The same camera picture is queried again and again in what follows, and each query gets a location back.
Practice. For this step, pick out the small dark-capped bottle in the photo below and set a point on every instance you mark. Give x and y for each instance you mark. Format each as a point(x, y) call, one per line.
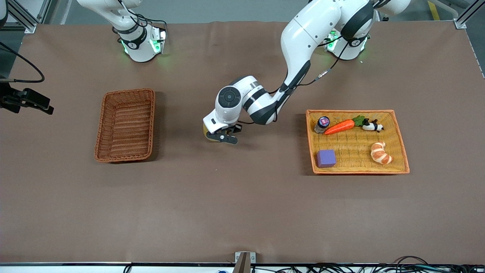
point(323, 122)

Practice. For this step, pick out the aluminium frame profile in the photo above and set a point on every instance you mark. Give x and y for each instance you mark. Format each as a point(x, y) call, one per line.
point(26, 19)
point(464, 19)

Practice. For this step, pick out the metal table edge bracket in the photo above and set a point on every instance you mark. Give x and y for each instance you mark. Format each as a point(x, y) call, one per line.
point(244, 261)

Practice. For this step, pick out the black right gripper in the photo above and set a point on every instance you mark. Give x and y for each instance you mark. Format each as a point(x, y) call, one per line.
point(8, 99)

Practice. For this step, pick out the toy croissant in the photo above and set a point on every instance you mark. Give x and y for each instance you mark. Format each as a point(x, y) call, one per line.
point(380, 153)

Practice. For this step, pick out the orange toy carrot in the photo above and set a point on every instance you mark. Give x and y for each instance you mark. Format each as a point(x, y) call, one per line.
point(341, 126)

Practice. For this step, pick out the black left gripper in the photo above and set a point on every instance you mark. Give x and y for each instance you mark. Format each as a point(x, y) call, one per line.
point(237, 129)

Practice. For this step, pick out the translucent yellowish tape roll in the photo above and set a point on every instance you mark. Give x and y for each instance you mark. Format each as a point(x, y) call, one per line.
point(206, 133)

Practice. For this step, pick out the brown wicker basket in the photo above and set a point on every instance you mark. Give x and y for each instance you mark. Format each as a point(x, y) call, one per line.
point(127, 127)

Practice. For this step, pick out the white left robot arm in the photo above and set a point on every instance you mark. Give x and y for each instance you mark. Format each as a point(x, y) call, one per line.
point(303, 34)

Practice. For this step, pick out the orange woven flat basket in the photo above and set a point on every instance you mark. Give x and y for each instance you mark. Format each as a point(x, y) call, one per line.
point(356, 151)

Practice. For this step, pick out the purple cube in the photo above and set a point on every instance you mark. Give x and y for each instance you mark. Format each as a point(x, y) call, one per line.
point(326, 158)

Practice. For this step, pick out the brown table cover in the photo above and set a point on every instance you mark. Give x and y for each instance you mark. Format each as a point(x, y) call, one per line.
point(242, 197)

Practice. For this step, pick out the small panda figurine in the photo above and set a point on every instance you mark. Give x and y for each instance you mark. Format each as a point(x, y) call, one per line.
point(369, 126)

